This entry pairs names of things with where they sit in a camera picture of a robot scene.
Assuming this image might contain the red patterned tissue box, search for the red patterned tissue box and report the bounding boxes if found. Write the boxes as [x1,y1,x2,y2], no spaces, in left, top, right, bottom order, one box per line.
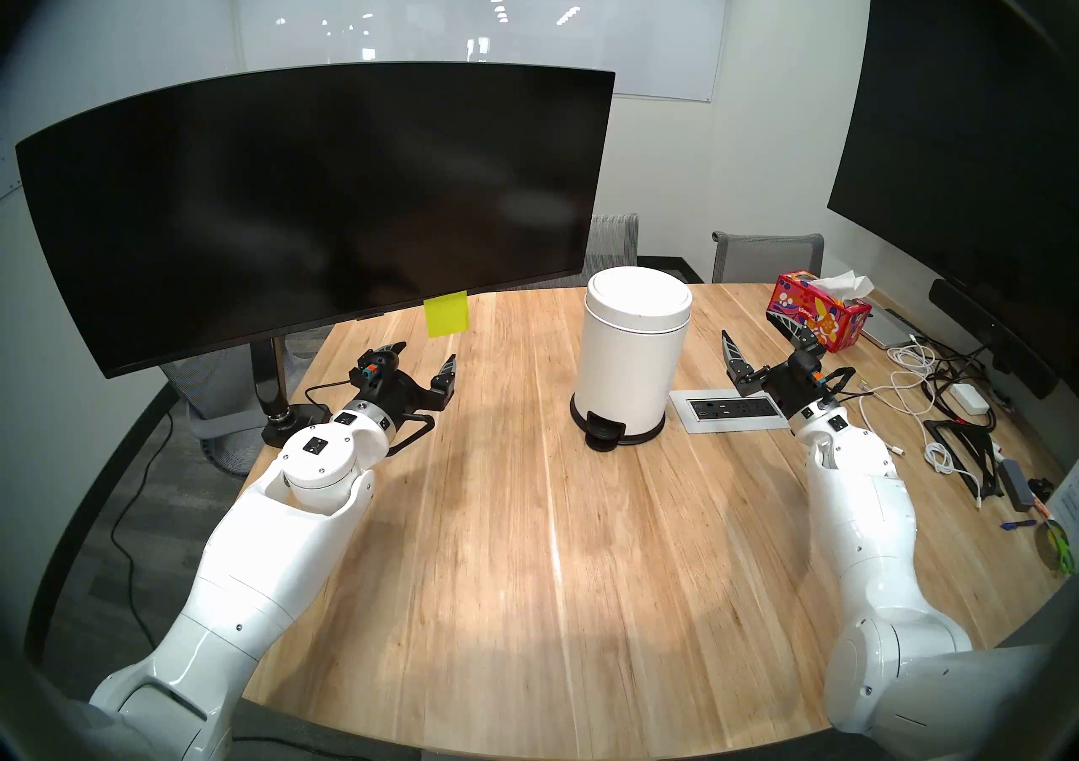
[766,270,874,354]

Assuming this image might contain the grey adapter hub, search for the grey adapter hub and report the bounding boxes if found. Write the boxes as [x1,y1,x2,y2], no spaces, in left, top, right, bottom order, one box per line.
[999,458,1036,511]

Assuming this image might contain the white pedal trash can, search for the white pedal trash can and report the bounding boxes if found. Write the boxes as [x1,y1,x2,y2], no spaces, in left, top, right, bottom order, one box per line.
[570,266,694,452]

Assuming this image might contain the tangled black cables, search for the tangled black cables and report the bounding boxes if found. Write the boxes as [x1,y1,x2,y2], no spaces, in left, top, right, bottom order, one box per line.
[923,336,1000,431]

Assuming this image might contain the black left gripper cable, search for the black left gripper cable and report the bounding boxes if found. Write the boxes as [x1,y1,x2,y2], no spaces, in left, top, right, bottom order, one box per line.
[386,409,438,458]

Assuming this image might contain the yellow sticky note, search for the yellow sticky note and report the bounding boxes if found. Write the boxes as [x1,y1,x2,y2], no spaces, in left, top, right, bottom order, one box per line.
[423,290,470,339]

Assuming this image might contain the long white cable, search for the long white cable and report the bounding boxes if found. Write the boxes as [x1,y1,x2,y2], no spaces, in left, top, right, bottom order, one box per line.
[856,371,930,458]

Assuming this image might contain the large black wall display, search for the large black wall display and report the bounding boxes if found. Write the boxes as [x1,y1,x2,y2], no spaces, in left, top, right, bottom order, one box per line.
[828,0,1079,398]

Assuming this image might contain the black floor cable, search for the black floor cable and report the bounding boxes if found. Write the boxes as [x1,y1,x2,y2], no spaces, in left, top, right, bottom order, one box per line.
[110,409,174,651]

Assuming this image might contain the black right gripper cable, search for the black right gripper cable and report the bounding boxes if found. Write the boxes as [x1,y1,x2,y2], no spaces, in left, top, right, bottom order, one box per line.
[822,365,874,408]

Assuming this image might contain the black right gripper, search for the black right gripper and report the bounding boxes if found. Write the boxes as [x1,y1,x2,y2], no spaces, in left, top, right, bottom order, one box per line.
[721,317,856,425]

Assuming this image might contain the tape roll with green scissors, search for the tape roll with green scissors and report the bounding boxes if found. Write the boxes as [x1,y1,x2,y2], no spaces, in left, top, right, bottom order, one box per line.
[1037,519,1078,576]

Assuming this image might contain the white table power outlet box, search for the white table power outlet box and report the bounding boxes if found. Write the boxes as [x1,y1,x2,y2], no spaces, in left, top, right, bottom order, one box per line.
[670,388,800,435]

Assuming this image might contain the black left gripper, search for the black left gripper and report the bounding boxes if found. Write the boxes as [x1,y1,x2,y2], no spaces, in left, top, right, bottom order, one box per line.
[354,341,459,431]

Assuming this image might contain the white paper sheet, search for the white paper sheet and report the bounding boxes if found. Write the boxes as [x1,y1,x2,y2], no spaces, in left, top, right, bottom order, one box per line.
[1049,464,1079,549]

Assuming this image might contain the curved black monitor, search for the curved black monitor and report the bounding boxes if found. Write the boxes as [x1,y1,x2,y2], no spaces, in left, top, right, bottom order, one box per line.
[15,62,616,381]

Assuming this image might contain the silver laptop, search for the silver laptop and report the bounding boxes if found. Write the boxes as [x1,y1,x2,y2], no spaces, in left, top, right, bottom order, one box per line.
[860,300,924,349]

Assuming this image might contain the black video sound bar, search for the black video sound bar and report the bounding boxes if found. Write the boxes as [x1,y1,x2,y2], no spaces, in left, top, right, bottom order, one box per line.
[929,279,1059,399]

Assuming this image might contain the coiled white cable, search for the coiled white cable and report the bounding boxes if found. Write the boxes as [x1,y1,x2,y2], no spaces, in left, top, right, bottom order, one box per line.
[923,441,983,511]
[887,339,938,376]

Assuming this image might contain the glass whiteboard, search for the glass whiteboard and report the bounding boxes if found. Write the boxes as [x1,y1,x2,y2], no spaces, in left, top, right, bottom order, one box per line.
[234,0,733,103]

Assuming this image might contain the black folding laptop stand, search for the black folding laptop stand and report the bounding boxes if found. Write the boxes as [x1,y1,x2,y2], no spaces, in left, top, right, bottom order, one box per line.
[923,418,1008,500]

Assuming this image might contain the grey mesh office chair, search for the grey mesh office chair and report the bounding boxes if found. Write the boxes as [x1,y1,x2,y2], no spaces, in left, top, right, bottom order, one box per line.
[582,214,640,269]
[712,231,825,285]

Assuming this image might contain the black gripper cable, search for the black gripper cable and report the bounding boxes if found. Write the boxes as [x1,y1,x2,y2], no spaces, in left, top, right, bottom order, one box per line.
[386,409,438,458]
[822,365,874,408]

